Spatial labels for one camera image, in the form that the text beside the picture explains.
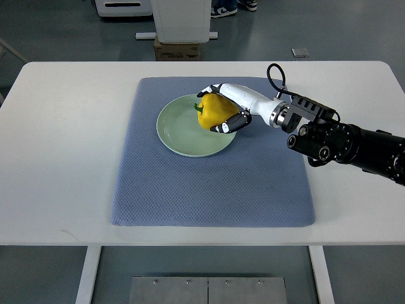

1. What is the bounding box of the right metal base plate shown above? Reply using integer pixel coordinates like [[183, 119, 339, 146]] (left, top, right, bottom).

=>
[[208, 277, 287, 303]]

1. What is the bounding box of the grey frame at left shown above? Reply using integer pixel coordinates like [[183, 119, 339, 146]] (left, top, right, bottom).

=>
[[0, 39, 28, 64]]

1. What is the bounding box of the right white table leg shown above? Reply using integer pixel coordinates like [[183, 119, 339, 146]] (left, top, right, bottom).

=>
[[309, 245, 335, 304]]

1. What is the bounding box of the blue quilted mat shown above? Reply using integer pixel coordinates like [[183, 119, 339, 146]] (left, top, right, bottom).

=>
[[110, 77, 316, 227]]

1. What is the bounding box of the grey floor outlet plate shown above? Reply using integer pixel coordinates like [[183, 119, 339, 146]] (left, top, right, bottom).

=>
[[291, 47, 309, 58]]

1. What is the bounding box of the white machine with slot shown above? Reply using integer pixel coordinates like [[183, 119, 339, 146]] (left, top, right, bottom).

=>
[[94, 0, 153, 18]]

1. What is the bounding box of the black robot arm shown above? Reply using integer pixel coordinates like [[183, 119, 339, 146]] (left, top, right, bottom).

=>
[[274, 96, 404, 186]]

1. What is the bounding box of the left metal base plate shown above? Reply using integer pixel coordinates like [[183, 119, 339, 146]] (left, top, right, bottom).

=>
[[128, 276, 208, 303]]

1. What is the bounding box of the yellow bell pepper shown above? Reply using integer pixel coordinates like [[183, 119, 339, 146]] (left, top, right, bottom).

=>
[[194, 93, 239, 130]]

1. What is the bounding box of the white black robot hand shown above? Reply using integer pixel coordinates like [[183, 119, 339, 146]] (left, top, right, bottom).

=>
[[197, 84, 289, 134]]

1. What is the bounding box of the blue white sneaker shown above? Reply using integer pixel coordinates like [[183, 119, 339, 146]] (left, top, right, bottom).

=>
[[237, 0, 257, 11], [211, 0, 237, 18]]

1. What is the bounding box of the light green plate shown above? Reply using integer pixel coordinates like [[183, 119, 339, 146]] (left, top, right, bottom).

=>
[[156, 94, 236, 158]]

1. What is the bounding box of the brown cardboard box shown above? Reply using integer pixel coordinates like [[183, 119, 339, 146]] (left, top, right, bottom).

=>
[[154, 38, 200, 61]]

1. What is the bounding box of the left white table leg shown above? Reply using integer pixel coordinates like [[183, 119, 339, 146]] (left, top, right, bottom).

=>
[[75, 245, 101, 304]]

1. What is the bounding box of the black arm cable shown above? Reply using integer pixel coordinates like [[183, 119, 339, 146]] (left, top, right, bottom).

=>
[[266, 63, 341, 123]]

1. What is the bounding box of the metal base plate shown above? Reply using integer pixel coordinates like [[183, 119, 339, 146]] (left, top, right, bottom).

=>
[[208, 277, 287, 303], [128, 276, 208, 303]]

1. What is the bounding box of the white table leg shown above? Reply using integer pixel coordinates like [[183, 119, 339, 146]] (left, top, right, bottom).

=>
[[75, 245, 101, 304], [309, 245, 335, 304]]

